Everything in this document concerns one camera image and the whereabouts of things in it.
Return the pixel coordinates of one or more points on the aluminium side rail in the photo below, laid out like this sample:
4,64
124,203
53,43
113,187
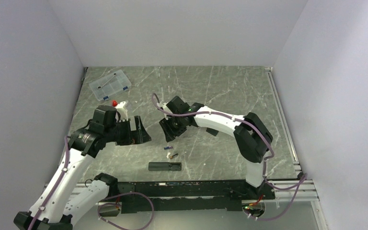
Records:
268,72

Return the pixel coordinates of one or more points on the black remote control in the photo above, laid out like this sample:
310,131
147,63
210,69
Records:
165,166

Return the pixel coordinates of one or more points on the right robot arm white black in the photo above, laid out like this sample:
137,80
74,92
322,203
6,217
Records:
251,135

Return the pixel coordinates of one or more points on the clear plastic organizer box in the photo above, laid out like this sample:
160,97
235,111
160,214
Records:
115,82

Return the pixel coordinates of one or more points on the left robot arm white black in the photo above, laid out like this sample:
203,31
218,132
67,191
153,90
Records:
56,209

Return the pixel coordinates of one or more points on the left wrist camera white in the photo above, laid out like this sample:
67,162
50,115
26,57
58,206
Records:
122,109

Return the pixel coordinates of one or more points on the black remote battery cover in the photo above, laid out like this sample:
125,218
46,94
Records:
212,131

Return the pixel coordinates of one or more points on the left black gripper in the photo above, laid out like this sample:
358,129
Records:
133,137

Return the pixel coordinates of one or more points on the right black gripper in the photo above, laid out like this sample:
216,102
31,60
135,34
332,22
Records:
170,133

